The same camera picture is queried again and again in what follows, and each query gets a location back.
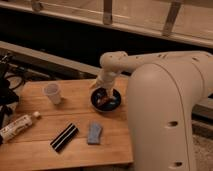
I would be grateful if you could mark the black white striped block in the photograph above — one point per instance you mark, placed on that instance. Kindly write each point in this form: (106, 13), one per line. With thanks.
(64, 137)

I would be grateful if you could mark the black equipment with cables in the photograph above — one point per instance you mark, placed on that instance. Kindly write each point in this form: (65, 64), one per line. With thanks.
(7, 94)

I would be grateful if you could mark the dark ceramic bowl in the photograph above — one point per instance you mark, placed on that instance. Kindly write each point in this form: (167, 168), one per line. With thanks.
(109, 106)

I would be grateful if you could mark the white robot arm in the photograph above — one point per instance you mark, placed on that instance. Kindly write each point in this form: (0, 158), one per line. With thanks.
(161, 93)

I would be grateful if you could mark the white tube with cap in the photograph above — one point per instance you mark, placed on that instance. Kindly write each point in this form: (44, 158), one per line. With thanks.
(16, 127)

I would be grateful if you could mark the blue sponge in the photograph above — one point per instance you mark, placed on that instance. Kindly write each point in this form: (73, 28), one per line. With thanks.
(95, 130)

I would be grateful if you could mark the white plastic cup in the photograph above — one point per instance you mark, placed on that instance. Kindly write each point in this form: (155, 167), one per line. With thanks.
(52, 91)

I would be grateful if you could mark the red pepper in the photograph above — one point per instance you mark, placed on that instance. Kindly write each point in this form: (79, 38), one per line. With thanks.
(104, 99)

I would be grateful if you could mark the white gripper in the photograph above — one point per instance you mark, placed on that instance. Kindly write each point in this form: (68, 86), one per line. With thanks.
(106, 80)

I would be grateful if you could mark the metal railing frame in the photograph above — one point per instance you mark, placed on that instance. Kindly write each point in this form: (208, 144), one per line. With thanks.
(187, 21)

